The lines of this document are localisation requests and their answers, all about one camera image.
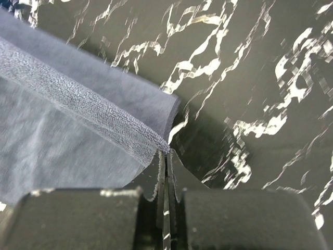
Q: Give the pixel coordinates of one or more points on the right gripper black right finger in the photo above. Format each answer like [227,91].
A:
[204,218]

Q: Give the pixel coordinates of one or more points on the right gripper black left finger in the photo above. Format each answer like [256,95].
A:
[126,218]

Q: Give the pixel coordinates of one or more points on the dark grey-blue towel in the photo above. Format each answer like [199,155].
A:
[69,120]

